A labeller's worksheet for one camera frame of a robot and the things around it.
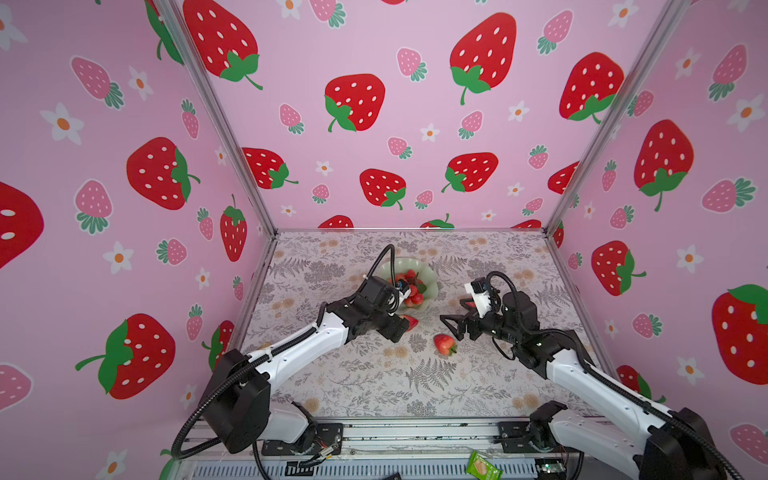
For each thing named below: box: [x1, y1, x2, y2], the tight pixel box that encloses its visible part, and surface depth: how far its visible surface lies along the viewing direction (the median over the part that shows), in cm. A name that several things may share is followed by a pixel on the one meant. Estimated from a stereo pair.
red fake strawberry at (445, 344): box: [433, 334, 458, 356], surface depth 88 cm
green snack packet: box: [466, 450, 504, 480], surface depth 70 cm
